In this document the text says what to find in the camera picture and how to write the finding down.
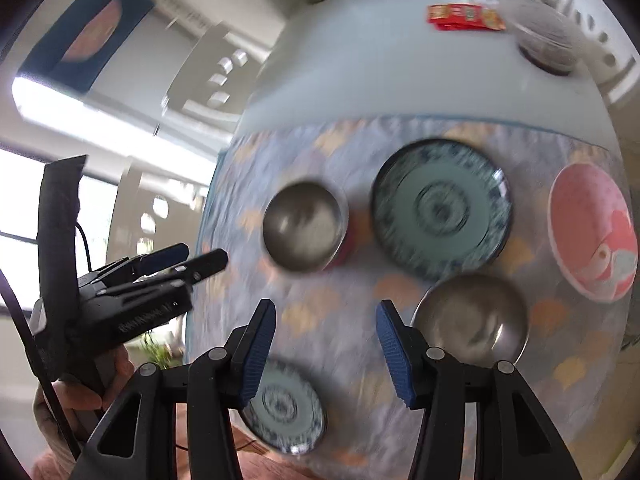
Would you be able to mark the green potted plant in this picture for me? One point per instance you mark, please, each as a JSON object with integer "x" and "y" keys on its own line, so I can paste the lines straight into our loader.
{"x": 157, "y": 347}

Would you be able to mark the white cutout-back chair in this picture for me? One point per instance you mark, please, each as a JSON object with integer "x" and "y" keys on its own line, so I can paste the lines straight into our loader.
{"x": 200, "y": 60}
{"x": 130, "y": 200}
{"x": 615, "y": 60}

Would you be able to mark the blue framed wall picture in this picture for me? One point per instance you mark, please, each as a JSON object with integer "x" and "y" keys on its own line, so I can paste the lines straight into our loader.
{"x": 85, "y": 35}

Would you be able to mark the red snack packet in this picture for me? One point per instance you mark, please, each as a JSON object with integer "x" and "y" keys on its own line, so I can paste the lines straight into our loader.
{"x": 452, "y": 26}
{"x": 465, "y": 14}

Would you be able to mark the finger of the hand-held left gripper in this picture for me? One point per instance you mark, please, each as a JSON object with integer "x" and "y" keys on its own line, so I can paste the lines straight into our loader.
{"x": 165, "y": 256}
{"x": 205, "y": 262}

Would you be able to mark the large steel bowl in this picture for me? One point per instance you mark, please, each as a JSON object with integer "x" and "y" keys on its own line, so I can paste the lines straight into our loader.
{"x": 470, "y": 320}

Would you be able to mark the pink patterned bowl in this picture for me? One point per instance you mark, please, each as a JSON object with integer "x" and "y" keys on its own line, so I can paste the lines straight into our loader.
{"x": 585, "y": 220}

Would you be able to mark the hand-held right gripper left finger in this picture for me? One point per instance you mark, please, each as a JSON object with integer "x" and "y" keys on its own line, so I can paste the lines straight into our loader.
{"x": 257, "y": 355}

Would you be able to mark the red steel bowl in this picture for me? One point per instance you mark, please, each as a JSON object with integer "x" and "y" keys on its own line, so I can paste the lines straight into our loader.
{"x": 300, "y": 225}

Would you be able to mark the person's left hand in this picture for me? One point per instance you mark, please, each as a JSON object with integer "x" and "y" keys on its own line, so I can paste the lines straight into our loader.
{"x": 65, "y": 405}

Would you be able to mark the floral blue-green plate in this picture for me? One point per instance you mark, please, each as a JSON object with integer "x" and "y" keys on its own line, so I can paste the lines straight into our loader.
{"x": 440, "y": 210}
{"x": 290, "y": 410}

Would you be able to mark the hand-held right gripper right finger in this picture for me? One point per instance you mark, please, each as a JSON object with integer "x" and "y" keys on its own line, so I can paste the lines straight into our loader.
{"x": 395, "y": 355}

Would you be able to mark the pastel leaf-print tablecloth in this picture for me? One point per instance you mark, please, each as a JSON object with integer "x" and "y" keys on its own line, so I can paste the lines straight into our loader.
{"x": 350, "y": 310}

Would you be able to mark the plastic-covered dark dish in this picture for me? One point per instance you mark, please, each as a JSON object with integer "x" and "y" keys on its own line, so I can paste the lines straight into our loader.
{"x": 545, "y": 40}

